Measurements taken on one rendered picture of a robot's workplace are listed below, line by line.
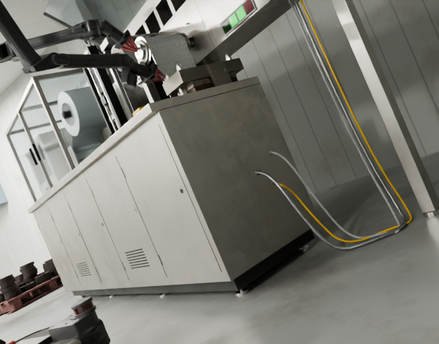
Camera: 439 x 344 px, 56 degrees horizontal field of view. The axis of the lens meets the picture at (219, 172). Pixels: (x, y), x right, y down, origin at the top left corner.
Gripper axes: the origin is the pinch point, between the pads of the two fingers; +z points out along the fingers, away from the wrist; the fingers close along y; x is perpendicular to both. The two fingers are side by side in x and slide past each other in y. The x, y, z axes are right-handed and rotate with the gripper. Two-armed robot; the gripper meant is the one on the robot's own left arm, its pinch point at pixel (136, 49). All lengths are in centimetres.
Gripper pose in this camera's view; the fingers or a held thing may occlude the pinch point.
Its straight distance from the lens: 220.8
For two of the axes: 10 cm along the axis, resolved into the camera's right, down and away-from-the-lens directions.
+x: 2.8, -8.7, 4.1
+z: 7.5, 4.7, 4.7
